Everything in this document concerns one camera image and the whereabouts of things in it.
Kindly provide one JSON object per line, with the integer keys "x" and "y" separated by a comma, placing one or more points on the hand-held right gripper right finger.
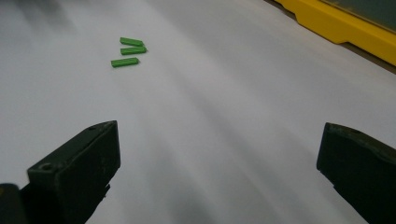
{"x": 361, "y": 165}

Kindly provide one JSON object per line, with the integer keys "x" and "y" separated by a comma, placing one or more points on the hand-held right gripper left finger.
{"x": 77, "y": 174}

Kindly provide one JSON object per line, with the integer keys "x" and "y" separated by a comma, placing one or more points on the small green block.
{"x": 131, "y": 41}
{"x": 133, "y": 50}
{"x": 124, "y": 62}

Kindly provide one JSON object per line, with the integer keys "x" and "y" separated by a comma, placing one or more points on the yellow organizer cabinet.
{"x": 342, "y": 28}

